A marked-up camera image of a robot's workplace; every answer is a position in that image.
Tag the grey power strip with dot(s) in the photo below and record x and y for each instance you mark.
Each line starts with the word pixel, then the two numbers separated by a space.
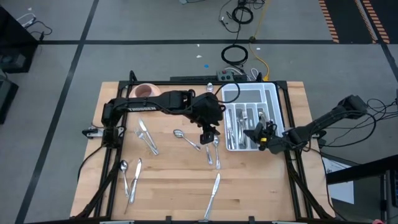
pixel 225 75

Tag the black equipment case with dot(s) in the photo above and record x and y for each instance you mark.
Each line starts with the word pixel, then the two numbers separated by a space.
pixel 6 96

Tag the white plastic cutlery tray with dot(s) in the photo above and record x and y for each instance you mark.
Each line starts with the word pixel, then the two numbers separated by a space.
pixel 248 96

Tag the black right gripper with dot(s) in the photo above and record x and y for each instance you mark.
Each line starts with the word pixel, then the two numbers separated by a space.
pixel 270 140

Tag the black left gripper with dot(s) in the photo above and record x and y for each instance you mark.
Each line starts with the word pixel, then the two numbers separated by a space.
pixel 207 137

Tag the grey ceramic mug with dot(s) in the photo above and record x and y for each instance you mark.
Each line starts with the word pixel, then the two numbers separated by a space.
pixel 143 90

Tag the silver spoon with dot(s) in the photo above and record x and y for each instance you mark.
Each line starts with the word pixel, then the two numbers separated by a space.
pixel 265 119
pixel 123 165
pixel 178 133
pixel 210 87
pixel 261 117
pixel 216 155

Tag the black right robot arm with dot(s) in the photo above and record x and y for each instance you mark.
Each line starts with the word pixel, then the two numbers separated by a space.
pixel 323 121

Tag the black cabinet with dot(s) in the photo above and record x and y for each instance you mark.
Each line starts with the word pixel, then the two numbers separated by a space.
pixel 12 37

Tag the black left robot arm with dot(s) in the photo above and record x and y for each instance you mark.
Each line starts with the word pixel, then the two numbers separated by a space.
pixel 149 104

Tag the yellow tag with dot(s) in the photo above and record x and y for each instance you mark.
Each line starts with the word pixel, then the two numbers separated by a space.
pixel 263 140

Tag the silver table knife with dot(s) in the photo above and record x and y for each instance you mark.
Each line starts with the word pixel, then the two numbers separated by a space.
pixel 232 138
pixel 228 127
pixel 146 132
pixel 136 180
pixel 209 155
pixel 213 196

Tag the black desk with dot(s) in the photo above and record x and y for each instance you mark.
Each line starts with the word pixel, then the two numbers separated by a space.
pixel 357 170

